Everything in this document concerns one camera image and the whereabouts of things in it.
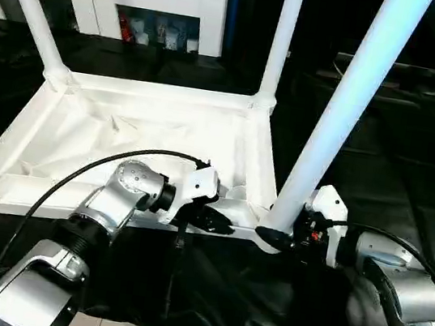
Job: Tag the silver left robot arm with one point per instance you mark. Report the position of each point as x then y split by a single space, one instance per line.
113 205

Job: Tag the white plastic table top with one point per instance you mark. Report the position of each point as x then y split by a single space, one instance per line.
124 133

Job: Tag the black plastic table mat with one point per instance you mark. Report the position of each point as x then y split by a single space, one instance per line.
396 173

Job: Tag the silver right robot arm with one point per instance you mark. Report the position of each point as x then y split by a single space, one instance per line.
403 289

